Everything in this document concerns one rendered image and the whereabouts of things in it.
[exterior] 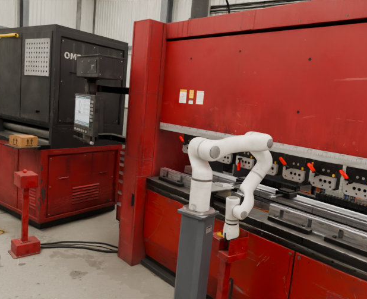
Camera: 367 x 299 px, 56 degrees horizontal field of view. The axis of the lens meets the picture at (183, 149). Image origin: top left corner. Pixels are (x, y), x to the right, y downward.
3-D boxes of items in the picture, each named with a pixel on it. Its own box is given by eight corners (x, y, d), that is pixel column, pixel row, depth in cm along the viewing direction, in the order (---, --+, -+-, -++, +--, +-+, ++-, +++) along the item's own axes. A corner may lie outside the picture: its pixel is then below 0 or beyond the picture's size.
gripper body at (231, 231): (234, 217, 220) (233, 234, 222) (221, 220, 215) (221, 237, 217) (241, 221, 214) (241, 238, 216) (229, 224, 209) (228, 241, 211)
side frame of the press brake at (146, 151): (117, 256, 349) (133, 21, 316) (179, 239, 406) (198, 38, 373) (130, 266, 330) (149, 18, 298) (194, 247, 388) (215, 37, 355)
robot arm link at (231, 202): (242, 219, 212) (233, 214, 220) (243, 199, 209) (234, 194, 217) (231, 221, 208) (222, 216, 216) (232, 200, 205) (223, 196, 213)
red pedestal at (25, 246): (7, 251, 339) (9, 168, 327) (33, 245, 355) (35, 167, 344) (13, 259, 324) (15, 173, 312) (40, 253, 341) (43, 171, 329)
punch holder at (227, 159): (215, 161, 273) (217, 140, 271) (222, 160, 279) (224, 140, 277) (230, 164, 262) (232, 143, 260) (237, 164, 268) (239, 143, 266)
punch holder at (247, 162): (235, 165, 259) (237, 144, 256) (241, 165, 264) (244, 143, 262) (251, 169, 248) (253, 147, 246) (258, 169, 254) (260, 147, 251)
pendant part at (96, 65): (71, 143, 340) (75, 56, 328) (95, 143, 356) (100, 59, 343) (92, 152, 301) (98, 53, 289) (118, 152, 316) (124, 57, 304)
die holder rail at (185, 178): (159, 177, 329) (160, 167, 328) (164, 177, 333) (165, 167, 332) (195, 190, 293) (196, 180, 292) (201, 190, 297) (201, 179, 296)
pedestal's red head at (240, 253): (207, 250, 228) (210, 224, 225) (225, 246, 237) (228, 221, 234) (227, 263, 212) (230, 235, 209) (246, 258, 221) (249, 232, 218)
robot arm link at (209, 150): (191, 159, 199) (206, 165, 185) (190, 138, 196) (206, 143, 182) (259, 148, 221) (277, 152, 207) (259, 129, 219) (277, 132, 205)
